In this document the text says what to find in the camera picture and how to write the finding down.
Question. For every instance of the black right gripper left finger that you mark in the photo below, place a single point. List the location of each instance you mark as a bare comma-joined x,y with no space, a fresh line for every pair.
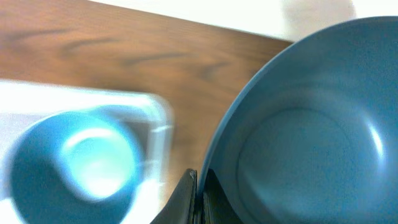
180,207

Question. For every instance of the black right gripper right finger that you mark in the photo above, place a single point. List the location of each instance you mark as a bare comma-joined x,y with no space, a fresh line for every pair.
216,209

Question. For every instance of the clear plastic storage bin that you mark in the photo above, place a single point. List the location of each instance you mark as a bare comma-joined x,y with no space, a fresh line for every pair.
147,115

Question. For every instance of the dark blue bowl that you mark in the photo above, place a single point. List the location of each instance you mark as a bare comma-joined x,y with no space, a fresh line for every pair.
78,166
312,138

